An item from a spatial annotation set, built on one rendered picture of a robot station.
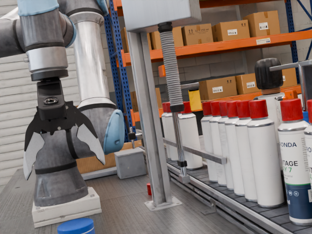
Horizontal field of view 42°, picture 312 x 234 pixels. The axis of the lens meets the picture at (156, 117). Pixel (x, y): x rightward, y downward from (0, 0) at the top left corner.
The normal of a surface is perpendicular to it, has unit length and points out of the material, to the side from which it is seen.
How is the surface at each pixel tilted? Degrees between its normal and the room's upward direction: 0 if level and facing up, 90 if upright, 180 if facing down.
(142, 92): 90
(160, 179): 90
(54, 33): 90
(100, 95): 75
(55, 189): 70
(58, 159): 87
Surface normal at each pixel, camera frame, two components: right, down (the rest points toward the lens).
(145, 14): -0.37, 0.11
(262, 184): -0.58, 0.15
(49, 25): 0.56, -0.03
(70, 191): 0.48, -0.37
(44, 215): 0.27, 0.02
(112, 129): -0.03, -0.15
